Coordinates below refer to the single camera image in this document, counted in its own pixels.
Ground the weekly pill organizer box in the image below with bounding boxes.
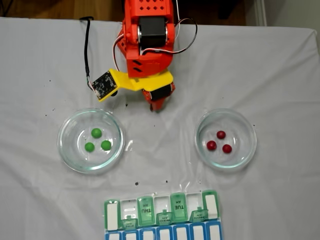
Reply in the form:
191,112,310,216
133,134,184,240
103,189,224,240

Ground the small clear glass bowl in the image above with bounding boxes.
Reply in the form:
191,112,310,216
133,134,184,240
193,107,258,172

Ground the large clear glass bowl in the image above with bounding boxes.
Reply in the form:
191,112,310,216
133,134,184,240
56,107,126,175

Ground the white tablecloth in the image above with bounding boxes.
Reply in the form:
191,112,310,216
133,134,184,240
0,16,320,240

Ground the red white black servo cable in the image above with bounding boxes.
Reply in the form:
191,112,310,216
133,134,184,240
112,33,126,73
171,17,198,55

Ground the camera circuit board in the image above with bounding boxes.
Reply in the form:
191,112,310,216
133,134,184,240
91,70,118,103

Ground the thick black camera cable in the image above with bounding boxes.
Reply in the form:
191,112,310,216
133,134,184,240
79,16,95,96

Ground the long red white servo cable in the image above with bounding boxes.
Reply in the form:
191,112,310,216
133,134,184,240
174,0,181,23

